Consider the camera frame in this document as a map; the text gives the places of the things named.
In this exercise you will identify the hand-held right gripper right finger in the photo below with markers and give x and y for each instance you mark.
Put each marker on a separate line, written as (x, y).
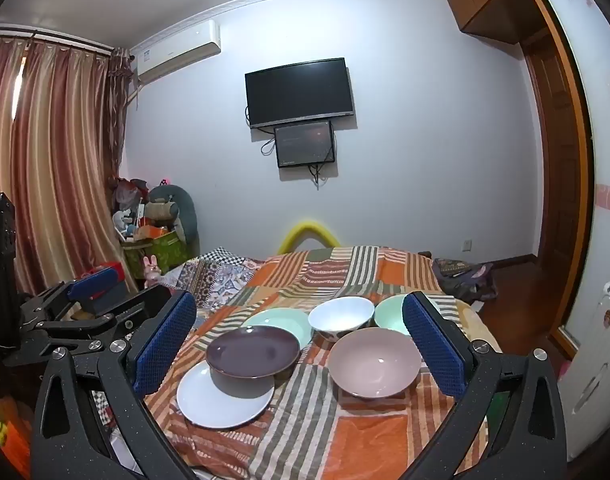
(435, 347)

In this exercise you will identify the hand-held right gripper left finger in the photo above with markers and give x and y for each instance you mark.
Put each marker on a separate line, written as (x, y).
(164, 347)

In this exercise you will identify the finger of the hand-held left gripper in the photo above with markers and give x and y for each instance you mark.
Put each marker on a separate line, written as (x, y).
(97, 282)
(140, 307)

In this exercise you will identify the pink bowl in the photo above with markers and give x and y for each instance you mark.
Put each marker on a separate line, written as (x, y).
(370, 360)

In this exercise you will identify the mint green plate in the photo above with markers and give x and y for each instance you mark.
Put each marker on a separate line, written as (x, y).
(285, 320)

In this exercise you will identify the pink bunny toy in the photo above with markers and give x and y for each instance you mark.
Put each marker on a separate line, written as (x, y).
(152, 270)

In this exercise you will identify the beige blanket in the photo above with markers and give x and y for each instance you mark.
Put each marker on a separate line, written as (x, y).
(477, 320)

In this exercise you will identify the light green bowl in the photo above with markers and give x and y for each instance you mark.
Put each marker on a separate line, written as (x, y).
(390, 312)

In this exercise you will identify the small white plush toy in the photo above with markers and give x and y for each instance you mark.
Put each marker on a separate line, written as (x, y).
(121, 220)

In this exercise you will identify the dark backpack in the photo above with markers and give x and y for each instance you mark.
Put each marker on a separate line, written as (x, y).
(460, 272)

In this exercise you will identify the white plate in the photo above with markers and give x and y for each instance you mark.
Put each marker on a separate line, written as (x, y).
(220, 410)

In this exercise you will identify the patterned patchwork quilt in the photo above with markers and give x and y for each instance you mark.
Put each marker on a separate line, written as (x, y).
(220, 275)

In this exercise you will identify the dark purple plate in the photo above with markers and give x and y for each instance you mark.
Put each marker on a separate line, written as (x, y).
(252, 350)

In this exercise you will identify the dark red bag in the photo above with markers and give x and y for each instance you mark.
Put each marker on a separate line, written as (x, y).
(129, 189)

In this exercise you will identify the white bowl with brown spots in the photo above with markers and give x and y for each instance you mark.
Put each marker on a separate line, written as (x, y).
(340, 312)

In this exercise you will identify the striped brown curtain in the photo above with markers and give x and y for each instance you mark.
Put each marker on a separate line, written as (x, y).
(50, 160)

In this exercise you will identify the striped orange patchwork blanket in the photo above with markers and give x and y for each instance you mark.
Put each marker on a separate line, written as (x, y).
(325, 410)

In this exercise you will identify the white appliance with stickers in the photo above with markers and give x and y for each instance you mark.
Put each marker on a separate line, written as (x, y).
(595, 385)

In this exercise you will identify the orange cloth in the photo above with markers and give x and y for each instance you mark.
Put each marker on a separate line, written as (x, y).
(15, 445)

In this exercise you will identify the yellow foam arch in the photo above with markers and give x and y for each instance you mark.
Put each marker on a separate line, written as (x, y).
(305, 225)

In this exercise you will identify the wooden door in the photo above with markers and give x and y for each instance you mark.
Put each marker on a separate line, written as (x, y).
(550, 160)

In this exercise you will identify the small black monitor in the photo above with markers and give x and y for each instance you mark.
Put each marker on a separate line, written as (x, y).
(305, 142)

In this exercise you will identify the curtain rod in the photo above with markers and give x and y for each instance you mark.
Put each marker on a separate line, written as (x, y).
(60, 40)

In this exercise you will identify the white air conditioner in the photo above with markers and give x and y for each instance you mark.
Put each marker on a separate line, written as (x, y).
(180, 52)

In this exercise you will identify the wall socket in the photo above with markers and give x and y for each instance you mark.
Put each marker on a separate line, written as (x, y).
(467, 245)

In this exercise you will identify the black wall television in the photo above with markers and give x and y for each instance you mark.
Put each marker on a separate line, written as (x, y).
(300, 92)

